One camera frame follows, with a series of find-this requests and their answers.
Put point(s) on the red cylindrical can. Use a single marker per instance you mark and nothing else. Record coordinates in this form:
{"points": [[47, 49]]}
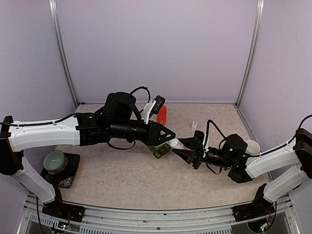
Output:
{"points": [[162, 115]]}

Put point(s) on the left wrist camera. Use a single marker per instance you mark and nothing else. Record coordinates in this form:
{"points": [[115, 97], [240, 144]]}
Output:
{"points": [[151, 108]]}

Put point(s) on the front aluminium rail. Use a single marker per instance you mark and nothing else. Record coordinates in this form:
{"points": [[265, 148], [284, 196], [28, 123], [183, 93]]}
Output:
{"points": [[218, 220]]}

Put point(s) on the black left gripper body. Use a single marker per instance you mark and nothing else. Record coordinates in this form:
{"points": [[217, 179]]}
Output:
{"points": [[147, 139]]}

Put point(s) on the green ceramic bowl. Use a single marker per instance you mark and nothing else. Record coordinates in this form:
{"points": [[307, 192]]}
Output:
{"points": [[54, 161]]}

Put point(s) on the aluminium frame post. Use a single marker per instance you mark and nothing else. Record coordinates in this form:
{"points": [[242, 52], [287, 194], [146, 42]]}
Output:
{"points": [[251, 53], [62, 53]]}

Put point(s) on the right aluminium frame post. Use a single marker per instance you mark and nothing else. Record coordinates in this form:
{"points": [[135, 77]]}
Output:
{"points": [[251, 53]]}

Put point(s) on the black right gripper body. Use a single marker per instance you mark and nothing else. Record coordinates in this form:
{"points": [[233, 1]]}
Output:
{"points": [[224, 163]]}

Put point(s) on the small white pill bottle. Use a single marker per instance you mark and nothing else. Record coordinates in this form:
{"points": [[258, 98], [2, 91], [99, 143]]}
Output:
{"points": [[175, 144]]}

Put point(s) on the green pill organizer box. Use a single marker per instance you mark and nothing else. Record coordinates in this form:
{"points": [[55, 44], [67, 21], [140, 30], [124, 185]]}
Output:
{"points": [[160, 151]]}

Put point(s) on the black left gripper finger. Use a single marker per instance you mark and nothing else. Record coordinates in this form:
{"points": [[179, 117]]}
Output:
{"points": [[160, 141], [163, 132]]}

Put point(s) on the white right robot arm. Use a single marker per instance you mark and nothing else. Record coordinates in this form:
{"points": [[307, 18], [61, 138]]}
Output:
{"points": [[297, 153]]}

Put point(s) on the light blue mug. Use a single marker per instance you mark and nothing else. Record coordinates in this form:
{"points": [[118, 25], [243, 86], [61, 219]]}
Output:
{"points": [[253, 148]]}

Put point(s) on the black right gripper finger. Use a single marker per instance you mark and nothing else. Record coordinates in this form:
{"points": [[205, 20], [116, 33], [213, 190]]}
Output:
{"points": [[190, 157], [191, 142]]}

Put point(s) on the black square tray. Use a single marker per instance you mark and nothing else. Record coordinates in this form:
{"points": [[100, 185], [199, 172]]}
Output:
{"points": [[63, 178]]}

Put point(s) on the left aluminium frame post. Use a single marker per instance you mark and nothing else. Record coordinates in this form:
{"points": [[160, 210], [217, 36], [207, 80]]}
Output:
{"points": [[62, 53]]}

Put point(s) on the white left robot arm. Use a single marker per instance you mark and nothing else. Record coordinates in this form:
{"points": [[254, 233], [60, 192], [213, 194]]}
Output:
{"points": [[118, 118]]}

